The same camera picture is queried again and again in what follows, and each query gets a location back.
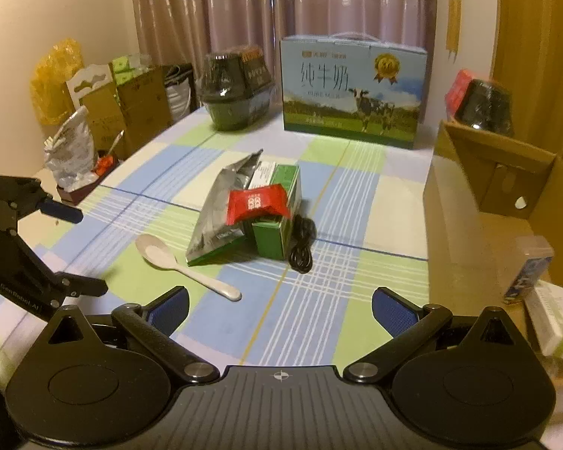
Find red snack packet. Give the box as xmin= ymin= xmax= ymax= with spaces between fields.
xmin=226 ymin=185 xmax=292 ymax=227

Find green tissue packs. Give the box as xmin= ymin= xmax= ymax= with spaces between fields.
xmin=110 ymin=53 xmax=153 ymax=86

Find black cable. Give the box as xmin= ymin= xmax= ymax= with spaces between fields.
xmin=287 ymin=214 xmax=317 ymax=273

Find brown cardboard box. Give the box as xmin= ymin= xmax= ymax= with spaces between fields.
xmin=115 ymin=66 xmax=173 ymax=158

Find clear blue label box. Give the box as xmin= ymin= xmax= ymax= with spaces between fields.
xmin=503 ymin=237 xmax=555 ymax=305

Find white green medicine box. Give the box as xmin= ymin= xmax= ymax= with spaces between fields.
xmin=524 ymin=280 xmax=563 ymax=362

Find white spoon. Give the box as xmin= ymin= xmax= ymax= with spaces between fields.
xmin=135 ymin=233 xmax=242 ymax=301

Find yellow wooden door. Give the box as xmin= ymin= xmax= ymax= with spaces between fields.
xmin=492 ymin=0 xmax=563 ymax=160

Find silver foil bag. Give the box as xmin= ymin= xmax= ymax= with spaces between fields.
xmin=186 ymin=149 xmax=264 ymax=266

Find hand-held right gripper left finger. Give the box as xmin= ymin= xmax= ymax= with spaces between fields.
xmin=41 ymin=286 xmax=220 ymax=384

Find long green box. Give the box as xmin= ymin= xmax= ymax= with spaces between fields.
xmin=252 ymin=164 xmax=303 ymax=260

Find red packet behind pot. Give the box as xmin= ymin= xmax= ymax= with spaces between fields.
xmin=445 ymin=69 xmax=472 ymax=116

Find dark wrapped pot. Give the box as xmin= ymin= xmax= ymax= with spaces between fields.
xmin=196 ymin=44 xmax=274 ymax=132
xmin=453 ymin=79 xmax=514 ymax=138

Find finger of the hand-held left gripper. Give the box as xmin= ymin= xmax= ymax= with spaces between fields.
xmin=0 ymin=175 xmax=84 ymax=230
xmin=47 ymin=274 xmax=108 ymax=308

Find blue milk gift carton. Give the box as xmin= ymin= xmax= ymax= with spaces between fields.
xmin=280 ymin=33 xmax=428 ymax=150

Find checked cloth desktop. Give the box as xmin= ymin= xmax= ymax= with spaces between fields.
xmin=0 ymin=105 xmax=439 ymax=385

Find white carved chair back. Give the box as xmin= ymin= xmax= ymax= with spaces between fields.
xmin=66 ymin=63 xmax=118 ymax=123

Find yellow plastic bag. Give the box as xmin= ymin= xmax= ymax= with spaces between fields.
xmin=30 ymin=40 xmax=85 ymax=127

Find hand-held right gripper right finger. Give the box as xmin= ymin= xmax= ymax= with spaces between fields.
xmin=343 ymin=287 xmax=521 ymax=384

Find yellow wall strip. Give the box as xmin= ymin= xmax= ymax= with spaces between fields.
xmin=447 ymin=0 xmax=463 ymax=62

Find yellowish cardboard box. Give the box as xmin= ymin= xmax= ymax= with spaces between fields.
xmin=82 ymin=87 xmax=127 ymax=158

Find crumpled silver white bag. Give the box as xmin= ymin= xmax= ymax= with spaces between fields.
xmin=44 ymin=105 xmax=99 ymax=191

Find dark brown tray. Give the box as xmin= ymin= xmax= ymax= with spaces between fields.
xmin=56 ymin=157 xmax=120 ymax=206

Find black white paper bag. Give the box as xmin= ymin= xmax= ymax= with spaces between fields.
xmin=163 ymin=63 xmax=198 ymax=127

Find pink curtain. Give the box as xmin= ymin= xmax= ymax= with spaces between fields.
xmin=129 ymin=0 xmax=439 ymax=118

